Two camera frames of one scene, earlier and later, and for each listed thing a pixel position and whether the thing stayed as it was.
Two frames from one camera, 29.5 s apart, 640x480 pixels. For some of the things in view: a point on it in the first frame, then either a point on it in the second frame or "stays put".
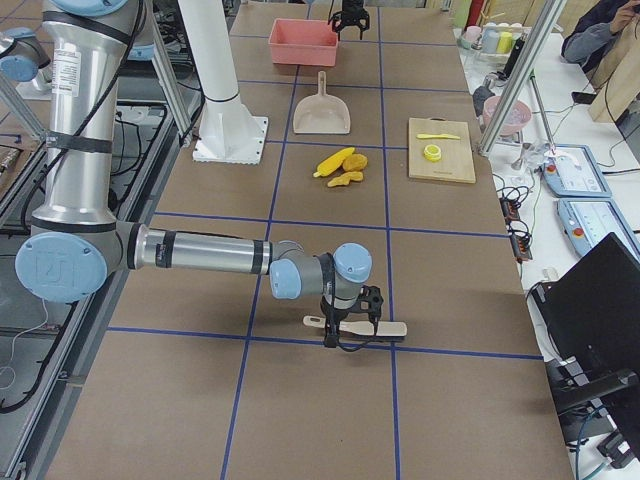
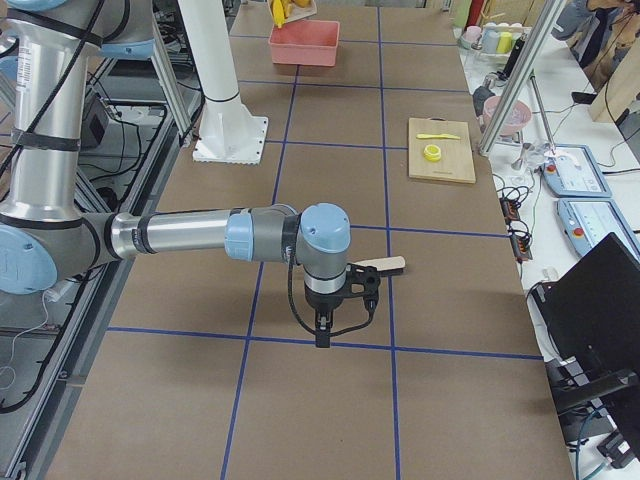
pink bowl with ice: [517, 118] stays put
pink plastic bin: [306, 42] stays put
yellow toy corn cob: [331, 164] -> [278, 13]
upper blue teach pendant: [572, 172] stays put
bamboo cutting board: [440, 149] stays put
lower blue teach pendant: [589, 221] stays put
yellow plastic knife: [432, 136] stays put
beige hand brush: [384, 328] -> [388, 266]
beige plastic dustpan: [321, 113] -> [299, 12]
